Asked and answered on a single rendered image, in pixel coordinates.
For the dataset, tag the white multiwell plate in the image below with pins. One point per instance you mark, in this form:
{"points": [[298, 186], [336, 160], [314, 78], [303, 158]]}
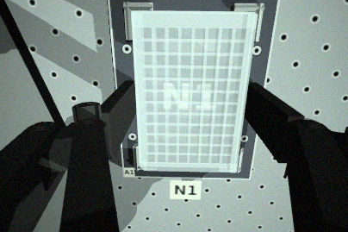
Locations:
{"points": [[191, 74]]}

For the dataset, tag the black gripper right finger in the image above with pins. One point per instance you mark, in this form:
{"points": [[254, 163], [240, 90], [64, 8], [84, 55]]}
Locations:
{"points": [[316, 157]]}

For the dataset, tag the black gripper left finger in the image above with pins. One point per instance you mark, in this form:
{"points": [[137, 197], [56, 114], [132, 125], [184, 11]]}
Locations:
{"points": [[84, 148]]}

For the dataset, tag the white label with text n1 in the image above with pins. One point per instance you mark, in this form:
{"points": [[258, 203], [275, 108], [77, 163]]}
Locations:
{"points": [[184, 189]]}

